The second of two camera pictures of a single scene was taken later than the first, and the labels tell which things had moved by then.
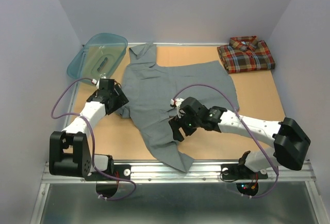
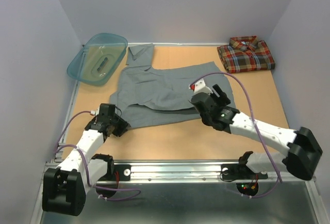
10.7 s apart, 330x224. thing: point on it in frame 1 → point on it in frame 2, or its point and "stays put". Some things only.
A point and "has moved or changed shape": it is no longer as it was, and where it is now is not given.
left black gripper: [121, 99] → [122, 125]
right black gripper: [177, 122] → [223, 99]
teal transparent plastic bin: [98, 58] stays put
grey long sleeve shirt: [151, 86] has moved or changed shape
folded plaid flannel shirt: [245, 53] stays put
